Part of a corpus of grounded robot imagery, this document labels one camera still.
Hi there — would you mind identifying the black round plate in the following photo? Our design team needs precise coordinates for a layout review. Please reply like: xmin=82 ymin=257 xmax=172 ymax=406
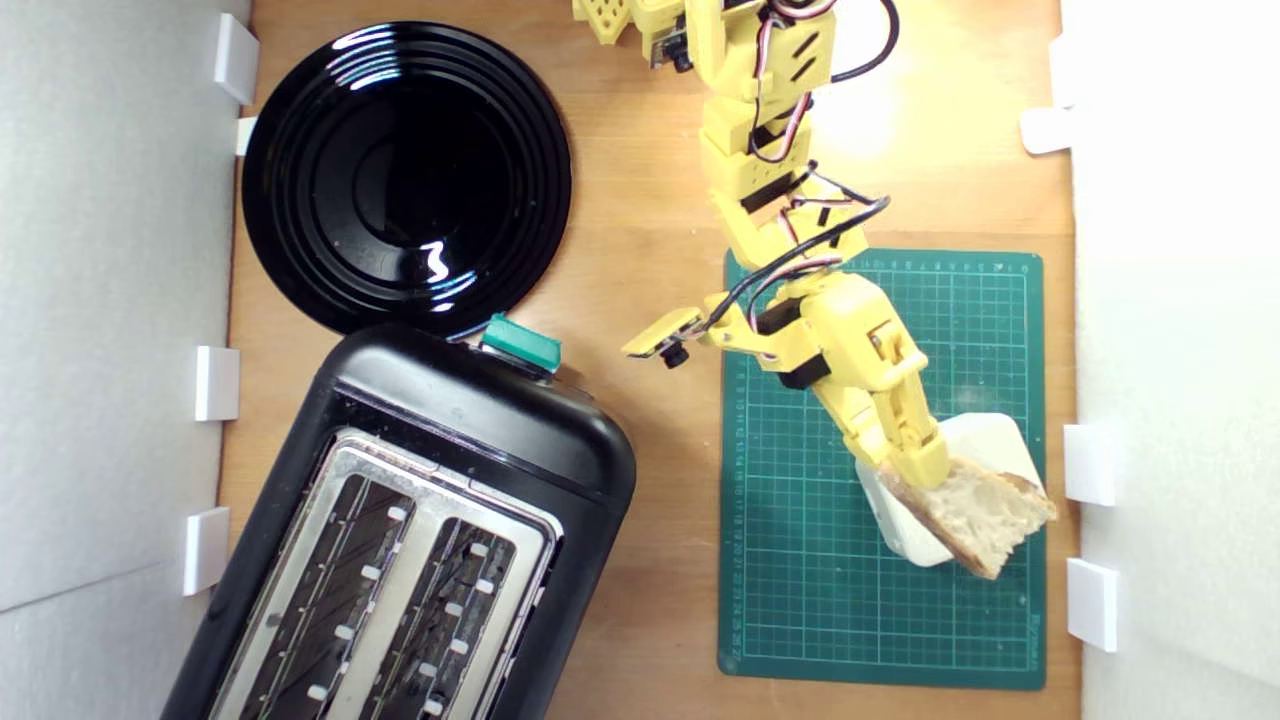
xmin=241 ymin=20 xmax=574 ymax=338

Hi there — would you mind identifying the brown bread slice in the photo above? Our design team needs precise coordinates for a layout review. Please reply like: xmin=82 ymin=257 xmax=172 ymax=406
xmin=875 ymin=455 xmax=1058 ymax=581

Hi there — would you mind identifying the green cutting mat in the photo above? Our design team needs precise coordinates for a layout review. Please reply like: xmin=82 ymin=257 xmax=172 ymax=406
xmin=717 ymin=243 xmax=1048 ymax=691

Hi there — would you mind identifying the white red servo wire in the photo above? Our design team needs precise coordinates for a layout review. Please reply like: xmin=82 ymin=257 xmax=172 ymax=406
xmin=740 ymin=0 xmax=851 ymax=346

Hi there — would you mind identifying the white rounded block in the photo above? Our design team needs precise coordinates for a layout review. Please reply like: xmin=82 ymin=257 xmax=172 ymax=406
xmin=855 ymin=412 xmax=1048 ymax=569

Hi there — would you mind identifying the green toaster lever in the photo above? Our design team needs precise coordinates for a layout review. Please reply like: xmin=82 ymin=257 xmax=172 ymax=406
xmin=480 ymin=312 xmax=563 ymax=376

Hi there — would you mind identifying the yellow wrist camera mount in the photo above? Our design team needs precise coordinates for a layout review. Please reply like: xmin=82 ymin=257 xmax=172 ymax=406
xmin=620 ymin=305 xmax=706 ymax=369

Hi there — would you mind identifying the black two-slot toaster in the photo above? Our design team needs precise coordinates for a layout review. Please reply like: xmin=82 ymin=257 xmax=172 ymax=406
xmin=160 ymin=322 xmax=638 ymax=720

